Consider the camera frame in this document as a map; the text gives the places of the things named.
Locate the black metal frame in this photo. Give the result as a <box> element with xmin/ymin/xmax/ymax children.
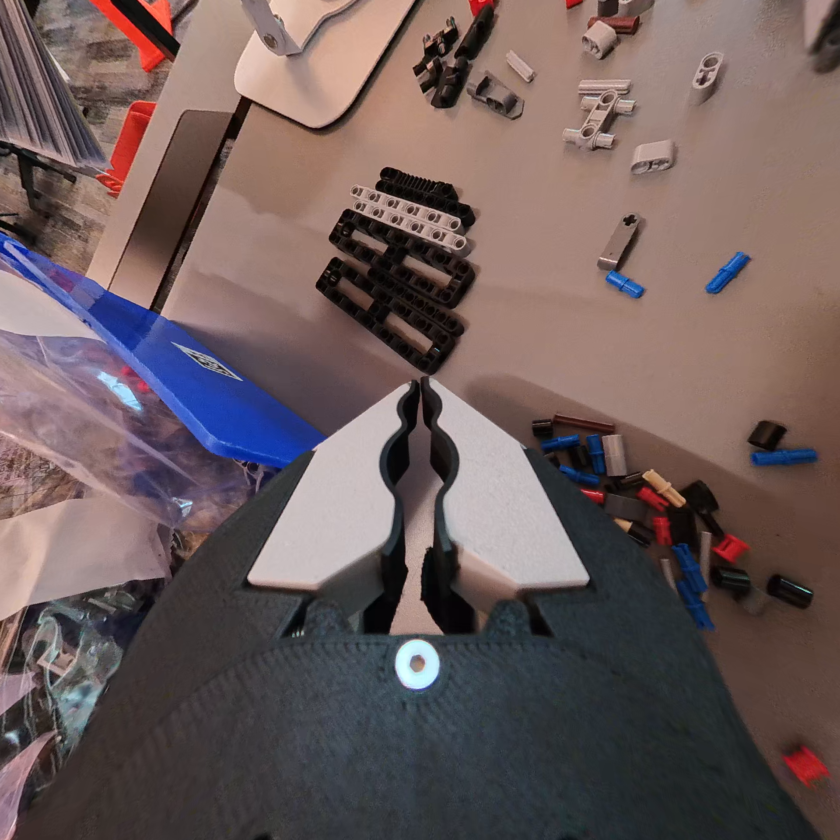
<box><xmin>0</xmin><ymin>141</ymin><xmax>78</xmax><ymax>245</ymax></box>

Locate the grey metal panel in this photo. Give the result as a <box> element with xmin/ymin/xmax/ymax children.
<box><xmin>88</xmin><ymin>108</ymin><xmax>235</xmax><ymax>311</ymax></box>

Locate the light grey short lego beam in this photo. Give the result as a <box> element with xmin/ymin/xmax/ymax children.
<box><xmin>692</xmin><ymin>52</ymin><xmax>725</xmax><ymax>105</ymax></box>
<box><xmin>630</xmin><ymin>139</ymin><xmax>676</xmax><ymax>175</ymax></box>

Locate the white paper sheet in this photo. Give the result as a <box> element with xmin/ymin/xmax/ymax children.
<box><xmin>0</xmin><ymin>492</ymin><xmax>173</xmax><ymax>621</ymax></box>

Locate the blue box lid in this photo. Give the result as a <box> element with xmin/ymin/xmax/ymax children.
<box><xmin>0</xmin><ymin>236</ymin><xmax>327</xmax><ymax>471</ymax></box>

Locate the white monitor stand base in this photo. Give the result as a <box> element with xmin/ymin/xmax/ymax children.
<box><xmin>234</xmin><ymin>0</ymin><xmax>421</xmax><ymax>130</ymax></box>

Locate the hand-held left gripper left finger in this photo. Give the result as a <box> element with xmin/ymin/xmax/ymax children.
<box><xmin>244</xmin><ymin>381</ymin><xmax>421</xmax><ymax>635</ymax></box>

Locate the black toothed lego beam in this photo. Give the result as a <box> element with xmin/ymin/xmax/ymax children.
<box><xmin>378</xmin><ymin>167</ymin><xmax>477</xmax><ymax>225</ymax></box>

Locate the orange and black clamp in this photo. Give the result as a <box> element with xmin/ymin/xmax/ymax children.
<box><xmin>88</xmin><ymin>0</ymin><xmax>182</xmax><ymax>73</ymax></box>

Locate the dark grey thin lego liftarm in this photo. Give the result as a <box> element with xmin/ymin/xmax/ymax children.
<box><xmin>596</xmin><ymin>213</ymin><xmax>643</xmax><ymax>272</ymax></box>

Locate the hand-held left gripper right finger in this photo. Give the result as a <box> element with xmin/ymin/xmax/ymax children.
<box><xmin>420</xmin><ymin>376</ymin><xmax>592</xmax><ymax>636</ymax></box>

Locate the dark grey lego connector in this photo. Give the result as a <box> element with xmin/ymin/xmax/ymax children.
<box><xmin>466</xmin><ymin>70</ymin><xmax>525</xmax><ymax>120</ymax></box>

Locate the orange plastic part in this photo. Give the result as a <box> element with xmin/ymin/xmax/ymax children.
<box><xmin>97</xmin><ymin>101</ymin><xmax>158</xmax><ymax>199</ymax></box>

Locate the stack of grey sheets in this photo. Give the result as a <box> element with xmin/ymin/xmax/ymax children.
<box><xmin>0</xmin><ymin>0</ymin><xmax>109</xmax><ymax>166</ymax></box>

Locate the clear plastic bag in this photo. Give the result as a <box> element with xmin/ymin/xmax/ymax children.
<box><xmin>0</xmin><ymin>325</ymin><xmax>277</xmax><ymax>529</ymax></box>
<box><xmin>0</xmin><ymin>581</ymin><xmax>168</xmax><ymax>811</ymax></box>

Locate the light grey lego pin connector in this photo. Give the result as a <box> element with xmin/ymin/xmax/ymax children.
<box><xmin>562</xmin><ymin>78</ymin><xmax>638</xmax><ymax>151</ymax></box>

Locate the black lego frame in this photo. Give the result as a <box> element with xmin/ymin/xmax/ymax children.
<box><xmin>333</xmin><ymin>209</ymin><xmax>477</xmax><ymax>298</ymax></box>
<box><xmin>315</xmin><ymin>256</ymin><xmax>466</xmax><ymax>375</ymax></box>

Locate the red lego bush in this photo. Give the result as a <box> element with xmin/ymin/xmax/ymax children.
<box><xmin>781</xmin><ymin>744</ymin><xmax>830</xmax><ymax>787</ymax></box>

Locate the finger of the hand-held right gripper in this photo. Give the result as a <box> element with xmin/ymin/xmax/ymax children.
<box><xmin>803</xmin><ymin>0</ymin><xmax>840</xmax><ymax>73</ymax></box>

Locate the pile of mixed lego pins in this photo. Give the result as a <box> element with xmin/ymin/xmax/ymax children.
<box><xmin>530</xmin><ymin>412</ymin><xmax>816</xmax><ymax>633</ymax></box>

